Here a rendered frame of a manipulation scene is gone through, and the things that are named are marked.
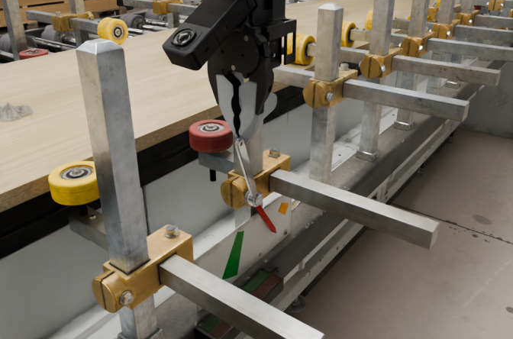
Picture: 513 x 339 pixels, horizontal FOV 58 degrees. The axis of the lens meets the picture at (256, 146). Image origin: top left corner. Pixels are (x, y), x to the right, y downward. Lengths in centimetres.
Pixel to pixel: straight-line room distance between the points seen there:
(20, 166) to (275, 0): 47
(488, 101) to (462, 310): 180
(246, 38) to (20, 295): 53
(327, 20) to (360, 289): 122
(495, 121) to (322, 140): 254
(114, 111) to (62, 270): 40
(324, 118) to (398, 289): 110
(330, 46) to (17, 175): 57
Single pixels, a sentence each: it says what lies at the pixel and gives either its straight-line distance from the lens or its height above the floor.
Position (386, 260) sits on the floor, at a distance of 204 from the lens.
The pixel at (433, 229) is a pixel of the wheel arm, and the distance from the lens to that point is 69.
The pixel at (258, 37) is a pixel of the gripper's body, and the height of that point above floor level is 113.
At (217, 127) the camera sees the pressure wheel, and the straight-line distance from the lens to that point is 86.
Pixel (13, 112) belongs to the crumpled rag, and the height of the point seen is 91.
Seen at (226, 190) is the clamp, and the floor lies 85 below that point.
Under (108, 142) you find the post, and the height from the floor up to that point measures 102.
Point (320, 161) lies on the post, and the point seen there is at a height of 80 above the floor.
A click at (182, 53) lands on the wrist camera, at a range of 49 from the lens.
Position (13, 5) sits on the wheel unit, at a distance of 168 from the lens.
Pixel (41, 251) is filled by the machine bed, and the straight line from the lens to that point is 81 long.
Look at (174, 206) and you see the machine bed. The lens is 97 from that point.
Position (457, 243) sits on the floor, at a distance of 224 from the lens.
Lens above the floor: 123
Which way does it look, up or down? 25 degrees down
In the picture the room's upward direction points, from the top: straight up
